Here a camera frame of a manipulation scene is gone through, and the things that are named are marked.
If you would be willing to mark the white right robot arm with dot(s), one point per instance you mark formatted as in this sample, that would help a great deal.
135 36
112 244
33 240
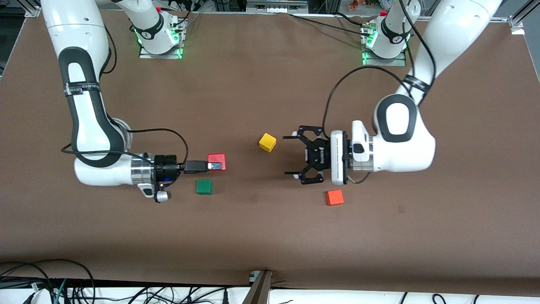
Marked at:
101 173

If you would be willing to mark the aluminium bar with bracket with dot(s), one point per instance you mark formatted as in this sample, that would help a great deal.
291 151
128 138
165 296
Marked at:
258 291

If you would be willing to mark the orange cube block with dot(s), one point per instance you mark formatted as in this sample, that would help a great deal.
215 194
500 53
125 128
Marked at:
334 197

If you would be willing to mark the aluminium frame profile short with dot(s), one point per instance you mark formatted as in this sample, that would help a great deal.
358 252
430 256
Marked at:
33 10

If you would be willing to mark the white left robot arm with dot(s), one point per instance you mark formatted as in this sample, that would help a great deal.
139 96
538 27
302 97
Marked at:
413 152

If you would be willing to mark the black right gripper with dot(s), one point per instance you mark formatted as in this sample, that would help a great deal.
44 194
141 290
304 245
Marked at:
166 166

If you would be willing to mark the small orange background toy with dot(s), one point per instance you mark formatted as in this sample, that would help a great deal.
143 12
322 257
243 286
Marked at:
353 4

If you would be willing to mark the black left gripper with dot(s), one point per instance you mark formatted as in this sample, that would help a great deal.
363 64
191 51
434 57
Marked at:
318 156

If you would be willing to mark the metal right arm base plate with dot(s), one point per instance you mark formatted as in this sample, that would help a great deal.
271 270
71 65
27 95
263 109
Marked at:
162 56

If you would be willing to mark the aluminium frame profile with rail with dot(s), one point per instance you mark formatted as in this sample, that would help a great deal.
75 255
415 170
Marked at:
517 23

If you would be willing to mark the green cube block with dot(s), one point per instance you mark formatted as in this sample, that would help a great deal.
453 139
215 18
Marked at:
204 187

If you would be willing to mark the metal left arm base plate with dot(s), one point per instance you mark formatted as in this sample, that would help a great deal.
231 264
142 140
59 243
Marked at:
388 62

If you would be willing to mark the yellow cube block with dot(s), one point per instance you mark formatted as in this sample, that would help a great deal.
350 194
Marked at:
267 142

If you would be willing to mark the red cube block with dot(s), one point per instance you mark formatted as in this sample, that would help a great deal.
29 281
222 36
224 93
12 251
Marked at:
217 157

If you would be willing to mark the brown table cover sheet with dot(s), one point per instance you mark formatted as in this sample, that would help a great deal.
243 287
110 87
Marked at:
270 236

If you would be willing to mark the white power strip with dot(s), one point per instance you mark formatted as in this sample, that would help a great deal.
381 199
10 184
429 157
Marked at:
276 6

